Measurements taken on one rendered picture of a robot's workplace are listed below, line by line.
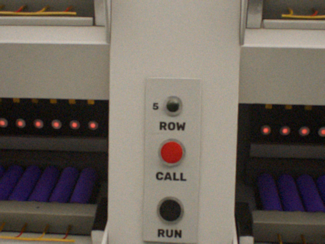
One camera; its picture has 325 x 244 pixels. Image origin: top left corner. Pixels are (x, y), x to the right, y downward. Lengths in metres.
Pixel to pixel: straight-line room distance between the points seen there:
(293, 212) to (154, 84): 0.18
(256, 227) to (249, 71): 0.15
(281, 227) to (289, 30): 0.17
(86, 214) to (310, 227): 0.20
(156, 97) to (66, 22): 0.11
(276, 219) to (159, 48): 0.19
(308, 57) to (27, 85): 0.21
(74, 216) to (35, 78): 0.13
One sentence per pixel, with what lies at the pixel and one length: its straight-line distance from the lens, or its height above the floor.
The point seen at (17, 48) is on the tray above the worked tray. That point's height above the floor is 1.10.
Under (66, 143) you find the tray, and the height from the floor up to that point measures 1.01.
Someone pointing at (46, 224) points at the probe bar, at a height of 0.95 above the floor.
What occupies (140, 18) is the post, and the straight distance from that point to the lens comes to 0.34.
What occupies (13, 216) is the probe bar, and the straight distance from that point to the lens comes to 0.45.
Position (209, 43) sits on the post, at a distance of 0.34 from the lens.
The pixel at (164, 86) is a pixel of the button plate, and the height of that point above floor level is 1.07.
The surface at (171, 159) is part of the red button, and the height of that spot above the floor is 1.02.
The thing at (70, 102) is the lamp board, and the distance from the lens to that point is 0.51.
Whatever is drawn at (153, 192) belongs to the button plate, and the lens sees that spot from 0.35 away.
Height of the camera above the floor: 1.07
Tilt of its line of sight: 5 degrees down
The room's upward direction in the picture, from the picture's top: 1 degrees clockwise
